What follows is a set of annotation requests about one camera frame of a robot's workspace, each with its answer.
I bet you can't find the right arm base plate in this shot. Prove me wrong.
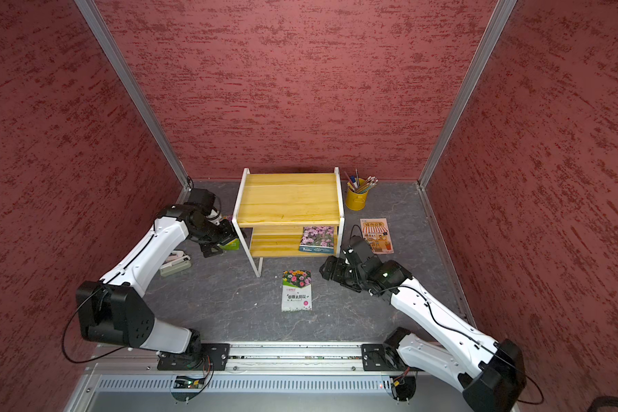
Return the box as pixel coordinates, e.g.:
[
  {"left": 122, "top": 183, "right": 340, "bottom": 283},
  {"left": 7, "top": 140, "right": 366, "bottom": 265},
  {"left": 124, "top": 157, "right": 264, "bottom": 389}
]
[{"left": 360, "top": 343, "right": 393, "bottom": 372}]

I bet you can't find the wooden shelf white metal frame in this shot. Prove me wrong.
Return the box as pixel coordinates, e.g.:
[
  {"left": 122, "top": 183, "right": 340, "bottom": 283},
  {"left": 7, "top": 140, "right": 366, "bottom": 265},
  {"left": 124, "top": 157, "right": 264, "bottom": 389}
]
[{"left": 232, "top": 168, "right": 345, "bottom": 278}]

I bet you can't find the coloured pencils bunch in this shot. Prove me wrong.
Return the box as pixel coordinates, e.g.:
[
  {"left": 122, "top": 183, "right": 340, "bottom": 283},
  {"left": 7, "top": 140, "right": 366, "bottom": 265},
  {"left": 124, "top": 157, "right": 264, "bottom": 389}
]
[{"left": 346, "top": 173, "right": 379, "bottom": 194}]

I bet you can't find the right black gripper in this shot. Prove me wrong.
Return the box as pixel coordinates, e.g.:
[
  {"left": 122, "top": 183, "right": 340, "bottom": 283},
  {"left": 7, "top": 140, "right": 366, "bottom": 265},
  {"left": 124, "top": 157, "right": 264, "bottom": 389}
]
[{"left": 318, "top": 256, "right": 367, "bottom": 291}]

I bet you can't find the orange shop picture book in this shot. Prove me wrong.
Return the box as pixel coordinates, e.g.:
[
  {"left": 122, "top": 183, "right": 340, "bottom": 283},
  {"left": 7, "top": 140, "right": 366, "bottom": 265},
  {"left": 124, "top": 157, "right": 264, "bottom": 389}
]
[{"left": 360, "top": 218, "right": 394, "bottom": 255}]

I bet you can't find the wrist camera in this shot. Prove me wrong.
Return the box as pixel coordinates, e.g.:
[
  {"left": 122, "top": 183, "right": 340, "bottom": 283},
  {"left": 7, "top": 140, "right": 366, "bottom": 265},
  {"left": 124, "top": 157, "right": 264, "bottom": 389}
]
[
  {"left": 185, "top": 188, "right": 221, "bottom": 221},
  {"left": 343, "top": 236, "right": 375, "bottom": 264}
]

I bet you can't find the yellow metal pencil cup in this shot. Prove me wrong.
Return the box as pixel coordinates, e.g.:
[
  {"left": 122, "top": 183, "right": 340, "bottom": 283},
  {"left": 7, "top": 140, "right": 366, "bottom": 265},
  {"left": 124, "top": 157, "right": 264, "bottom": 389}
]
[{"left": 344, "top": 182, "right": 368, "bottom": 211}]

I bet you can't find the white sunflower seed bag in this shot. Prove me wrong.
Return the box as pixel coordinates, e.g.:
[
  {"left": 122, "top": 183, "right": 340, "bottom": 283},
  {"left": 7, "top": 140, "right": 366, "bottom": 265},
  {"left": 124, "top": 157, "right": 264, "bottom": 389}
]
[{"left": 282, "top": 270, "right": 312, "bottom": 312}]

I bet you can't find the pink flower seed bag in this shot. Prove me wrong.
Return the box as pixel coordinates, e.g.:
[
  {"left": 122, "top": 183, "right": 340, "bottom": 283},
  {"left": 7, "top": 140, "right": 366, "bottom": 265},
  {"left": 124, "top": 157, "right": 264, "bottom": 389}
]
[{"left": 299, "top": 226, "right": 335, "bottom": 254}]

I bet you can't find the white stapler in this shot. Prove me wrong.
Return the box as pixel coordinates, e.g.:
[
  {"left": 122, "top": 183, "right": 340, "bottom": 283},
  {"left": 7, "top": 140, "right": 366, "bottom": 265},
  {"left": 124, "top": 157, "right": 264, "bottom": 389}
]
[{"left": 159, "top": 250, "right": 192, "bottom": 277}]

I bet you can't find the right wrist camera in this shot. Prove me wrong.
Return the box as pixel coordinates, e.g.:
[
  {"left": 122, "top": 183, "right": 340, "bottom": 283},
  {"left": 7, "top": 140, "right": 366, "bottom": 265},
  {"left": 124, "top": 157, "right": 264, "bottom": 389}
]
[{"left": 343, "top": 236, "right": 375, "bottom": 264}]

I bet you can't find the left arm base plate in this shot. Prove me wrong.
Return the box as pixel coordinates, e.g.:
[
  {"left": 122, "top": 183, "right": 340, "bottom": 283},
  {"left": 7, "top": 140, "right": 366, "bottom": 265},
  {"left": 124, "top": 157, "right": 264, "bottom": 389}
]
[{"left": 157, "top": 343, "right": 231, "bottom": 372}]

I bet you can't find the green white seed bag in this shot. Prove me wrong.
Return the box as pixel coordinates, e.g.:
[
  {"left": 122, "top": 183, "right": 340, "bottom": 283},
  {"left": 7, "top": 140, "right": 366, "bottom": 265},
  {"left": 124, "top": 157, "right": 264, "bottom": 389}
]
[{"left": 219, "top": 218, "right": 240, "bottom": 251}]

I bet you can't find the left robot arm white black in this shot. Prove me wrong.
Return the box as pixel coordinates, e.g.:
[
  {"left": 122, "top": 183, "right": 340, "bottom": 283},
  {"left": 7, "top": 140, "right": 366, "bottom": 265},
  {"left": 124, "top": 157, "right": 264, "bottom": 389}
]
[{"left": 75, "top": 204, "right": 237, "bottom": 370}]

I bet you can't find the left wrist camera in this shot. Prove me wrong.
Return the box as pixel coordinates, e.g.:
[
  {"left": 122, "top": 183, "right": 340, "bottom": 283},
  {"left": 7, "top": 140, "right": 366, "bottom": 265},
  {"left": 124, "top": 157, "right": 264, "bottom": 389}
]
[{"left": 185, "top": 188, "right": 221, "bottom": 221}]

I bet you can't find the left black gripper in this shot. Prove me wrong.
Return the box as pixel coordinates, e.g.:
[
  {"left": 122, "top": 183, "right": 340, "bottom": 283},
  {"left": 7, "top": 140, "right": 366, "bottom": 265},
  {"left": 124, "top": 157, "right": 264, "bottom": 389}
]
[{"left": 191, "top": 219, "right": 247, "bottom": 256}]

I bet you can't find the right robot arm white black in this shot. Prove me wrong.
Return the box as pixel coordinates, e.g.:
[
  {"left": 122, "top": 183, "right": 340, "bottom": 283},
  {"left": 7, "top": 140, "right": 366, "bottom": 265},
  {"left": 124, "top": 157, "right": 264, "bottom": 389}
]
[{"left": 319, "top": 254, "right": 528, "bottom": 411}]

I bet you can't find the aluminium rail frame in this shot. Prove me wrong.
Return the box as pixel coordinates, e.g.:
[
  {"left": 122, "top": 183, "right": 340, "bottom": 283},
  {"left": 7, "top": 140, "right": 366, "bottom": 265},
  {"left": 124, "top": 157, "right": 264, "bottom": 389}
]
[{"left": 67, "top": 331, "right": 472, "bottom": 411}]

